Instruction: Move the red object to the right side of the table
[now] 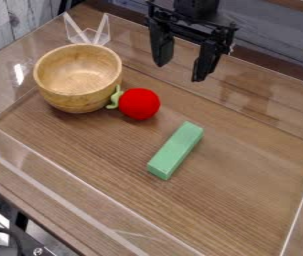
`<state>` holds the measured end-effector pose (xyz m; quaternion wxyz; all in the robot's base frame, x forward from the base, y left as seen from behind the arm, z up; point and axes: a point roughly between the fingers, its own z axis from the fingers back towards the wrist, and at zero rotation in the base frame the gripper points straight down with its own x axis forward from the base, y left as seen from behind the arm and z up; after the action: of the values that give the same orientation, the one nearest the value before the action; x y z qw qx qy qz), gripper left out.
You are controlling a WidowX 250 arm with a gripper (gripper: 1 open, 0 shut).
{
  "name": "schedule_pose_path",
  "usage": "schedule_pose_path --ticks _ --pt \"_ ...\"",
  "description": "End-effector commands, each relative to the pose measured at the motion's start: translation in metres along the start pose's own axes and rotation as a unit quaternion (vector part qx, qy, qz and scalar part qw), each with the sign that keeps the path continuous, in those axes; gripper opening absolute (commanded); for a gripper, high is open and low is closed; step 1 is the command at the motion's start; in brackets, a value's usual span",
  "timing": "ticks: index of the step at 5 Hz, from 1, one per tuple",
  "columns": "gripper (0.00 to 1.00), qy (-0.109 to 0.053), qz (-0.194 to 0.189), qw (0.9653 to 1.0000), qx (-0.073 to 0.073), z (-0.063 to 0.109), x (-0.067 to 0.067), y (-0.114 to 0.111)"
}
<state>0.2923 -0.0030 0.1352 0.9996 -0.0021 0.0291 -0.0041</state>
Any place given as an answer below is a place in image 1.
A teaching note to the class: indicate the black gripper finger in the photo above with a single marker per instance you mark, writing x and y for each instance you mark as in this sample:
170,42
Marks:
162,42
206,61

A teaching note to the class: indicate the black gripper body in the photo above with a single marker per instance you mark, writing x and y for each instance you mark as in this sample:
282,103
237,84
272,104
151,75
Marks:
196,21

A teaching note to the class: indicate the red plush tomato toy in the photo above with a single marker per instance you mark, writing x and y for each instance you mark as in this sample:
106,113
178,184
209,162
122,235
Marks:
138,103

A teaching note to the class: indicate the wooden bowl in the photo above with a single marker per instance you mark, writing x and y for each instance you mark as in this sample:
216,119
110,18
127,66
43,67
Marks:
77,77

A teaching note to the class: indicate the green rectangular block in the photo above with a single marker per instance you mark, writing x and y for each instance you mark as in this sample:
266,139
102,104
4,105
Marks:
174,151

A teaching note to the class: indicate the clear acrylic table barrier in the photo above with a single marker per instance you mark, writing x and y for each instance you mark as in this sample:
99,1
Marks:
89,220

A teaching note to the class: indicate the clear acrylic corner bracket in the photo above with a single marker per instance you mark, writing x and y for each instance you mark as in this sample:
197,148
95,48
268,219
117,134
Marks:
90,36

